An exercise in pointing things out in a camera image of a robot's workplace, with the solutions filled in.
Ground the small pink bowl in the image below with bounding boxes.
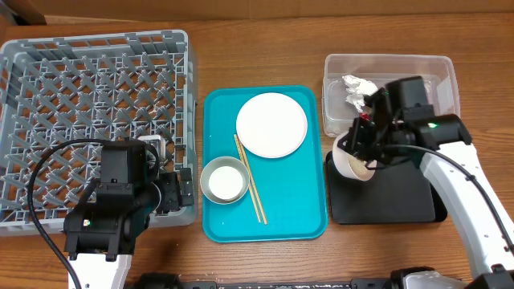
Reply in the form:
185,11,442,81
332,132,375,181

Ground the white napkin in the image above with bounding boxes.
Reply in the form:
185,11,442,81
342,75,378,113

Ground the white rice pile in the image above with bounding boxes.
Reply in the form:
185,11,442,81
348,156,373,181

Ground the white paper cup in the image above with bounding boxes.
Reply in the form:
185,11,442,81
209,166,244,201

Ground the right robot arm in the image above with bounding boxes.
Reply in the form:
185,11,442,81
334,76,513,288

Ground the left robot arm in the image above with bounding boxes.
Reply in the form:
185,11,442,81
63,140,196,288

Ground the clear plastic waste bin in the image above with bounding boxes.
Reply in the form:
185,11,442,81
322,54,461,138

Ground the grey shallow bowl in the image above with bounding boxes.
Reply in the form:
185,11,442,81
200,157,250,205

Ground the wooden chopstick right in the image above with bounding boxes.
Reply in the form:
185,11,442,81
234,134,268,225

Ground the black rectangular tray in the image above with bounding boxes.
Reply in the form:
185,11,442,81
325,153,447,225

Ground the grey plastic dish rack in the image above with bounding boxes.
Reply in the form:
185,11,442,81
1,30,198,236

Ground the teal plastic serving tray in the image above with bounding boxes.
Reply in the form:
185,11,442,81
202,85,328,242

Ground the large white round plate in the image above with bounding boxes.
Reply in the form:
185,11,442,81
236,92,308,158

